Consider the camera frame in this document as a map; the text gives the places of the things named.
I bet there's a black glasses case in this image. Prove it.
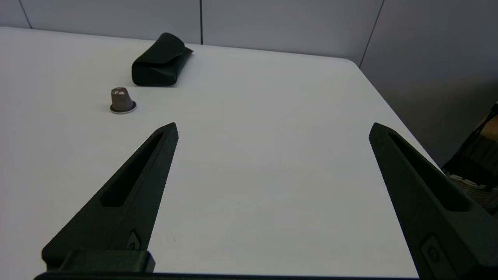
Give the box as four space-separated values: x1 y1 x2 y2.
132 33 194 87

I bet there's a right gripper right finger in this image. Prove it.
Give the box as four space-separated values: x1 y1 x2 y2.
368 122 498 278

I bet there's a woven wicker basket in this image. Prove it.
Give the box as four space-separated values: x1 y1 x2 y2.
447 174 498 216

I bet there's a grey coffee capsule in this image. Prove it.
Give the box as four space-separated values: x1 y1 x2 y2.
110 87 137 114

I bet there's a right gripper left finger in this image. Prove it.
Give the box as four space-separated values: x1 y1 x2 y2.
42 122 179 273

